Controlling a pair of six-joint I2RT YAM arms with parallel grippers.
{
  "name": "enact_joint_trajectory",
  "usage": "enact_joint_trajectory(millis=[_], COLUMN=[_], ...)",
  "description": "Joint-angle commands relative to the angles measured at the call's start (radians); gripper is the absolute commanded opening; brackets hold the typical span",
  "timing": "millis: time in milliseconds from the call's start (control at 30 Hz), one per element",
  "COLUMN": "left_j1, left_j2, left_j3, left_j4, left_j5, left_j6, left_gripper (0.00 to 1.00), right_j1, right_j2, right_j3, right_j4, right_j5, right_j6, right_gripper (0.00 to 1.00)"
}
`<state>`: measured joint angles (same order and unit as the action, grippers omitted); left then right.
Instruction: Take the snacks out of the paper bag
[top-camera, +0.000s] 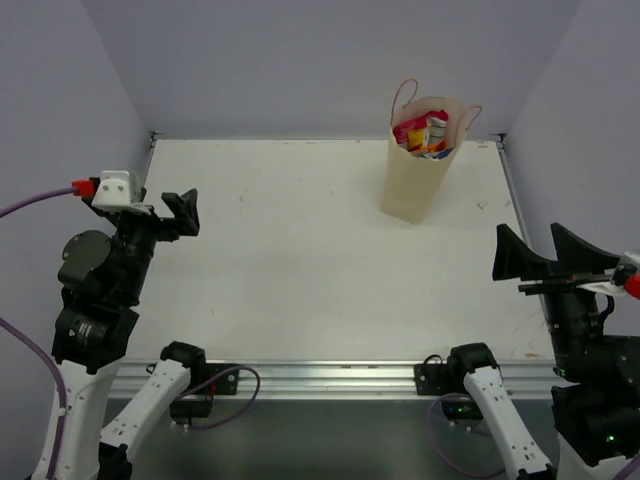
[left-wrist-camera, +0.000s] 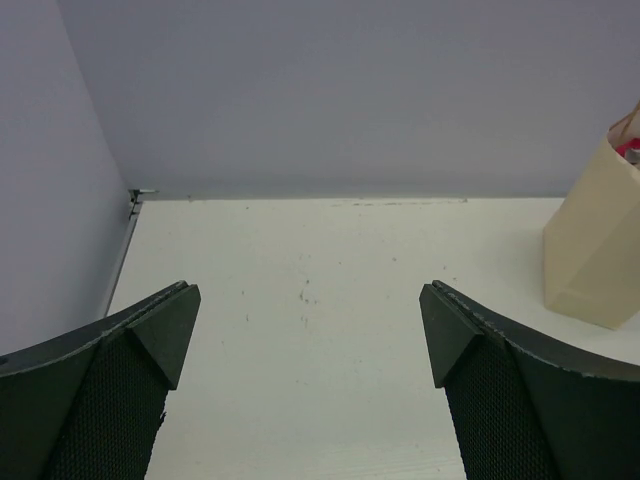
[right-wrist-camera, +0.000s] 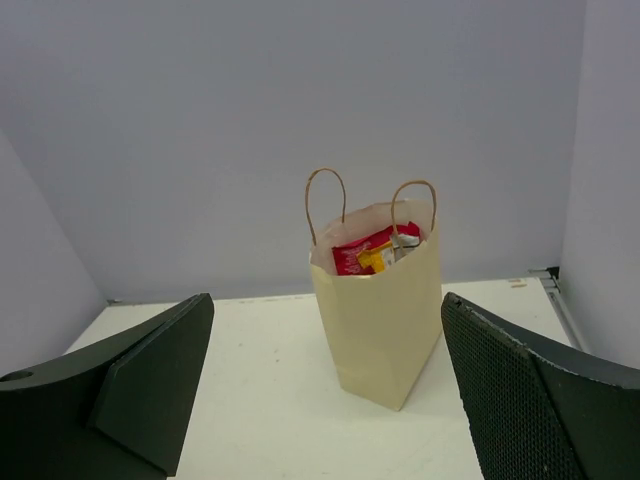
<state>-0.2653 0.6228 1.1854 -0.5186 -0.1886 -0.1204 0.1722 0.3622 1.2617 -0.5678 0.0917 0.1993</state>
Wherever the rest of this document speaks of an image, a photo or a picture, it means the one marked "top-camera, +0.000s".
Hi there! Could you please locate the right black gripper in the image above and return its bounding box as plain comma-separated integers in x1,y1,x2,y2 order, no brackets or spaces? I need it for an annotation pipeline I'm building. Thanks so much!
496,220,631,380

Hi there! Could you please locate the beige paper bag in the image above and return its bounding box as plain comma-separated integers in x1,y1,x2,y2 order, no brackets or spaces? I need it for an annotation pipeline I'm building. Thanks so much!
380,78,483,224

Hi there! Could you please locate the red candy packet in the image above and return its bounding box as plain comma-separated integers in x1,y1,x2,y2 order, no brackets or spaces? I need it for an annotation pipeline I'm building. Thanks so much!
392,114,427,148

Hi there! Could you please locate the yellow snack bar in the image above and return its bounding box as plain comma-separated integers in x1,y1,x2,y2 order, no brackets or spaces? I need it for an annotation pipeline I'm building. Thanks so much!
407,129,429,151

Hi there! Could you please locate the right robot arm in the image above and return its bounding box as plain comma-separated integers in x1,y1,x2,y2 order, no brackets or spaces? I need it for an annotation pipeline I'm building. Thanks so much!
445,223,639,479

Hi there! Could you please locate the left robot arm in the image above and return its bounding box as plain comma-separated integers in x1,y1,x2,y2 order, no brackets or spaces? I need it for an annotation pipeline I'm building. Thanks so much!
32,189,208,479

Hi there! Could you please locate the pink white snack bag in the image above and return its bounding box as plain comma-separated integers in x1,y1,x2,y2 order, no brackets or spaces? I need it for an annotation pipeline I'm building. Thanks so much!
424,109,449,146

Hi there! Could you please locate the orange snack packet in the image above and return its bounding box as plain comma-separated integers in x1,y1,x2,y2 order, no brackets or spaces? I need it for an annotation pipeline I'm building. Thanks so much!
412,139,447,156

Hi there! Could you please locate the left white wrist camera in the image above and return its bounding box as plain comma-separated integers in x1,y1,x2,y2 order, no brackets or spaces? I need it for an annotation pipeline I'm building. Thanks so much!
91,170,151,215

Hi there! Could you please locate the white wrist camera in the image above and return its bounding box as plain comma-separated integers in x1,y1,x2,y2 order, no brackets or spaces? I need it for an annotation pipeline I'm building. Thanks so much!
580,250,639,299
91,170,151,215

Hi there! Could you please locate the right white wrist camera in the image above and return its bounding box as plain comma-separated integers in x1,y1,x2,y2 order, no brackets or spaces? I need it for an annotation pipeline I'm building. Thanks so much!
580,250,639,299

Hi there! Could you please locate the aluminium mounting rail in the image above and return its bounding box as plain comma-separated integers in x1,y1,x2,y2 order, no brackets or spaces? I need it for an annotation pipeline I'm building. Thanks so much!
107,358,566,401

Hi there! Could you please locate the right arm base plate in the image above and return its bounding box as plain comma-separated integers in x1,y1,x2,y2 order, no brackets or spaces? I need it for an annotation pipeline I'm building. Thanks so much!
413,354,486,435

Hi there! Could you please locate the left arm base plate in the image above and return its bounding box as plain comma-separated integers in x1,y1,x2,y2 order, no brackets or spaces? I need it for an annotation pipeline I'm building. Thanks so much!
169,363,238,431

